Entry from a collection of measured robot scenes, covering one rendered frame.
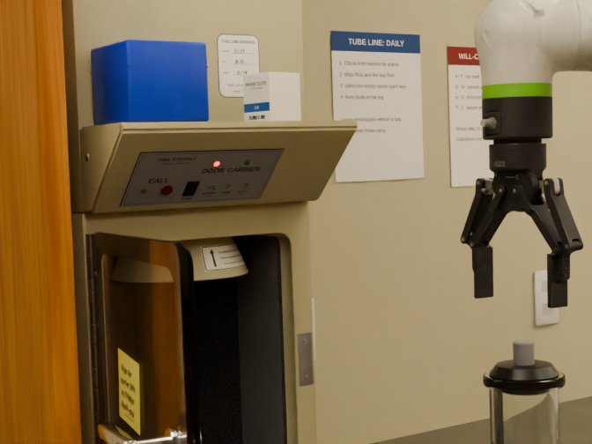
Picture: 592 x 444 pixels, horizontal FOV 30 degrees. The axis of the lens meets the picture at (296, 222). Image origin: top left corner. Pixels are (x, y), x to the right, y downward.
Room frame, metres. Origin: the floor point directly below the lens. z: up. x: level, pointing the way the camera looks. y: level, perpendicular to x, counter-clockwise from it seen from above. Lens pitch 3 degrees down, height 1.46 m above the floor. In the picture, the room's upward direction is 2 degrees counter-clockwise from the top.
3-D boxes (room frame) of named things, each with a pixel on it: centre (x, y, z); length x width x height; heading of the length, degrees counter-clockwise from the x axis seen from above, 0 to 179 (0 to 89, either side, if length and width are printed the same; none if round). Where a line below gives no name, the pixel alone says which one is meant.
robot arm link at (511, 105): (1.47, -0.30, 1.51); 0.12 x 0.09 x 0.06; 124
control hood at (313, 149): (1.33, 0.08, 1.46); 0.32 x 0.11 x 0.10; 124
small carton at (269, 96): (1.37, 0.02, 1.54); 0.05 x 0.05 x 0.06; 42
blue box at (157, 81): (1.27, 0.16, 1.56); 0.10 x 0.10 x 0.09; 34
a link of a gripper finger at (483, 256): (1.53, -0.26, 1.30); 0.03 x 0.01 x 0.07; 124
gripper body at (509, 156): (1.47, -0.30, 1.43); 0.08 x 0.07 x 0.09; 34
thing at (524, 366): (1.47, -0.30, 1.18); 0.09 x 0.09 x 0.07
